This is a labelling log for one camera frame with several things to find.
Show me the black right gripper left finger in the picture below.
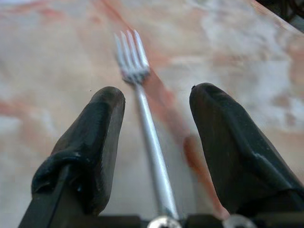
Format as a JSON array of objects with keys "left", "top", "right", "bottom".
[{"left": 18, "top": 86, "right": 126, "bottom": 228}]

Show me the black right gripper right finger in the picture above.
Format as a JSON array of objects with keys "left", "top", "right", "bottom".
[{"left": 189, "top": 82, "right": 304, "bottom": 219}]

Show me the silver metal fork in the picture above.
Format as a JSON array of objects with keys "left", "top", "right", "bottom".
[{"left": 114, "top": 29, "right": 179, "bottom": 220}]

